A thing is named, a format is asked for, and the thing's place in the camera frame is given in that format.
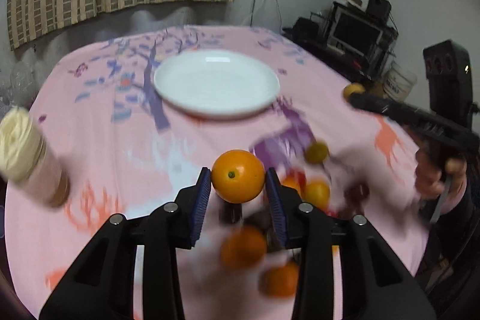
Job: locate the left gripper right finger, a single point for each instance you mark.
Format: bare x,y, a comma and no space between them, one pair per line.
375,282

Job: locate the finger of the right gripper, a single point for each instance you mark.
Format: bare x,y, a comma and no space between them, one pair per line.
381,106

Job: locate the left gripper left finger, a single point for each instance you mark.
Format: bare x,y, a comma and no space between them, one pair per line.
99,284

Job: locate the small yellow kumquat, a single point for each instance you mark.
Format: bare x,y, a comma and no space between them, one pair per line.
352,88

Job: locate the yellow-green small fruit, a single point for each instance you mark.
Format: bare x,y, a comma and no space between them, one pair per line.
317,153

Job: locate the orange mandarin with green navel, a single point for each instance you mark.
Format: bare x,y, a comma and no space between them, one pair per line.
237,176

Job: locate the yellow-orange tomato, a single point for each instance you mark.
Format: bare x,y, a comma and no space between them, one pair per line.
292,182

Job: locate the rough-skinned orange mandarin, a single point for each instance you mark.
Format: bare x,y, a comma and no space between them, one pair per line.
243,249

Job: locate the person's right hand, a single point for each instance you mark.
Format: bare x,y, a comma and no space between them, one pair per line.
428,181

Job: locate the white plastic bucket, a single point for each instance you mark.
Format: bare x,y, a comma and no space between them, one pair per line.
398,82

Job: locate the black monitor on shelf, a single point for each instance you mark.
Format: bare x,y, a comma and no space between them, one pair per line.
352,30

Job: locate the pink deer-print tablecloth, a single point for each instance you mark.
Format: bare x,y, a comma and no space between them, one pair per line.
126,151

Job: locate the jar with cream lid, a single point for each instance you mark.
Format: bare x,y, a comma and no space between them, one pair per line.
29,163

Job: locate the white oval plate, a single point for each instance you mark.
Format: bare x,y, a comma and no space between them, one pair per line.
216,83

